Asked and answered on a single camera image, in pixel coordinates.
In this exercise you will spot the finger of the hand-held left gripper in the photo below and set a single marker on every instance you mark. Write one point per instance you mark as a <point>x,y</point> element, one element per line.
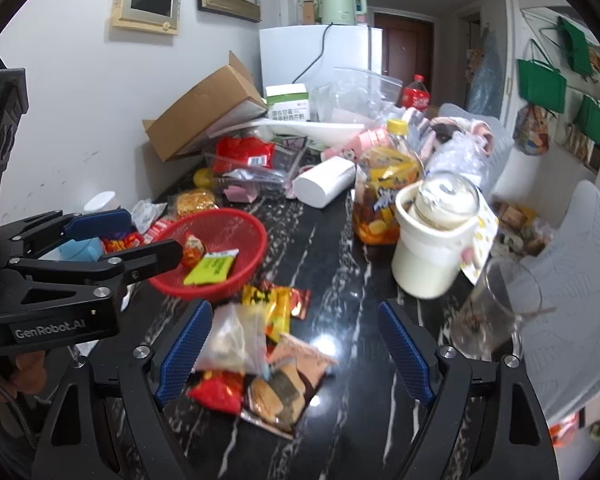
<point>100,222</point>
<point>150,260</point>

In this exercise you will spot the colourful hanging bag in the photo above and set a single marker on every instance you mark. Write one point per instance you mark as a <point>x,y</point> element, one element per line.
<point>532,130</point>

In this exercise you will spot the red orange snack packet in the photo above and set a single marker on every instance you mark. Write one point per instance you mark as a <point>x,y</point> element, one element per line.
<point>217,390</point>

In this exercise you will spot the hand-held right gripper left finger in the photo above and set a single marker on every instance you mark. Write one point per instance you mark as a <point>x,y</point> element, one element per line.
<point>185,350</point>

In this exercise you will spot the beige wall panel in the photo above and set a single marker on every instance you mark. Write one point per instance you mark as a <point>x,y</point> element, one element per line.
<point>145,5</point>

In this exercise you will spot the red gold candy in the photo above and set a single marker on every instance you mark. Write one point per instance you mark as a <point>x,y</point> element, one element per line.
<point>194,250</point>

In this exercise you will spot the person's left hand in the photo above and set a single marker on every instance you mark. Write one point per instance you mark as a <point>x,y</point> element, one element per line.
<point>30,370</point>

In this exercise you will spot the red plastic basket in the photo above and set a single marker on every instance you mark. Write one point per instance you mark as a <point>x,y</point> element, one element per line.
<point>230,230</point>

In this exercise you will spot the printed paper card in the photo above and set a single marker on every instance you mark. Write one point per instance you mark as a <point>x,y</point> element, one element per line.
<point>487,232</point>

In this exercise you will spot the cardboard box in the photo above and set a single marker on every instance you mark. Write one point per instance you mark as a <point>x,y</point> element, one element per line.
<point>205,110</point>

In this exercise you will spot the gold snack packet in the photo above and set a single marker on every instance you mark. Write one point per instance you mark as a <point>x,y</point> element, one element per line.
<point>195,202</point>

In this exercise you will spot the blue plastic bag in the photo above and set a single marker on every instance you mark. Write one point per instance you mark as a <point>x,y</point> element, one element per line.
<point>487,75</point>

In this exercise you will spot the white ceramic jar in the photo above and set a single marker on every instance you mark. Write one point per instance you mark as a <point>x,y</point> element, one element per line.
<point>430,260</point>

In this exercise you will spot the crumpled clear plastic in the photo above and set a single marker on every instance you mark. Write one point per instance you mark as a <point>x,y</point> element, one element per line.
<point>460,157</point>

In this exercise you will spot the pile of brown packets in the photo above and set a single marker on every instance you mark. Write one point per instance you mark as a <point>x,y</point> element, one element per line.
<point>522,230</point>

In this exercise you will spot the pink white cloth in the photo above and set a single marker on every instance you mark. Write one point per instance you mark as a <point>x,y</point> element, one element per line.
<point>460,127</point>

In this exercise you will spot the green electric kettle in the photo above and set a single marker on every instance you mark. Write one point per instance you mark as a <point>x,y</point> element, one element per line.
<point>337,0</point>

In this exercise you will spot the yellow snack packet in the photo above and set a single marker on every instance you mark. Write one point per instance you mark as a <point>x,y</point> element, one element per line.
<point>270,307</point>

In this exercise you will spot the silver white packet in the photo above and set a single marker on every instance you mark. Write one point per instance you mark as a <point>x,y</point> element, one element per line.
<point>145,212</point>

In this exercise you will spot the blue jar white lid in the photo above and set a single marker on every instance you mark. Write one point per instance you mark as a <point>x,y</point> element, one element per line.
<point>102,202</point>

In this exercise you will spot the clear zip bag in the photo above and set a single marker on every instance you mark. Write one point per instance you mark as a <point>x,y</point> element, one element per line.
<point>355,90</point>

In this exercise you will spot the red white snack packet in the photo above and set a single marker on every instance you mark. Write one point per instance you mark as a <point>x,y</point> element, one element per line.
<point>155,227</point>

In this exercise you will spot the white tissue roll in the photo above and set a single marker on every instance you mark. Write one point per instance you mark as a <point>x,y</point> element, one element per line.
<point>325,180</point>

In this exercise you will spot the clear white snack packet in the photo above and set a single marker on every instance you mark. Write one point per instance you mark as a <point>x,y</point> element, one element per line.
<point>235,335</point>

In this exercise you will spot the red candy wrappers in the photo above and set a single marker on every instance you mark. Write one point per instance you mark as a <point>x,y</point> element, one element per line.
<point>122,242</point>

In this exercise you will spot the large green bag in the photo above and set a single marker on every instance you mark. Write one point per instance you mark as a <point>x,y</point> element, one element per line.
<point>540,85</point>

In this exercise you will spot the brown seaweed snack packet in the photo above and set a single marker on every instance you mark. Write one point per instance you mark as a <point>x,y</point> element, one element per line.
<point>275,395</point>

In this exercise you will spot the cola bottle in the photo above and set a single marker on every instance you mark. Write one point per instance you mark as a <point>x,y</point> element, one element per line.
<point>416,92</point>

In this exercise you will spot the white fridge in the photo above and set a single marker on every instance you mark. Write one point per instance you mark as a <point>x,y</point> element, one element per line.
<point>345,50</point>

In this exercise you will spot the clear plastic container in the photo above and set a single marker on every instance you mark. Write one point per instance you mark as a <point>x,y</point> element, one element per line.
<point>260,177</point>

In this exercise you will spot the brown foil snack packet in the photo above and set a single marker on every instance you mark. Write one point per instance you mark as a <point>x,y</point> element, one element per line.
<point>300,302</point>

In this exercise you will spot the iced tea bottle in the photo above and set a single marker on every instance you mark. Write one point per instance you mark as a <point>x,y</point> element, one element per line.
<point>385,195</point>

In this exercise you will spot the green white box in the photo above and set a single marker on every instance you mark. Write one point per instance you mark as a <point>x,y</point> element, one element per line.
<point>287,102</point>

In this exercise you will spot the yellow round object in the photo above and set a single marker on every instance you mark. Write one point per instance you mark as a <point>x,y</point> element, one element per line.
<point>202,177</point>

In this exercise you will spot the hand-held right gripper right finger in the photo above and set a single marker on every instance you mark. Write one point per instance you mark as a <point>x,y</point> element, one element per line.
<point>405,355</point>

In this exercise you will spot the glass dome lid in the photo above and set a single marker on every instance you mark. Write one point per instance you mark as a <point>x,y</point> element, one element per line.
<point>445,200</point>

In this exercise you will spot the brown door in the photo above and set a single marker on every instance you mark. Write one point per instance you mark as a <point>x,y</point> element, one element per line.
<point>405,55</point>

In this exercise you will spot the light blue round gadget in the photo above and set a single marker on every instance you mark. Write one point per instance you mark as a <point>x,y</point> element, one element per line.
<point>80,250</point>

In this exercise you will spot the pink block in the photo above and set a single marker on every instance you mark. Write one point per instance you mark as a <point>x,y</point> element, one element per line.
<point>240,192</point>

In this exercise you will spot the pink panda cup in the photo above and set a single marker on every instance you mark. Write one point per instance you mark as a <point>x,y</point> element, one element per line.
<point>365,142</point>

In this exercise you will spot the white paper sheets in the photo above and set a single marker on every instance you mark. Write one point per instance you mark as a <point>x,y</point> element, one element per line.
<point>325,132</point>

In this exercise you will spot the glass mug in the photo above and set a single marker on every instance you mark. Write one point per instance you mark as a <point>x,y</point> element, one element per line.
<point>495,310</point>

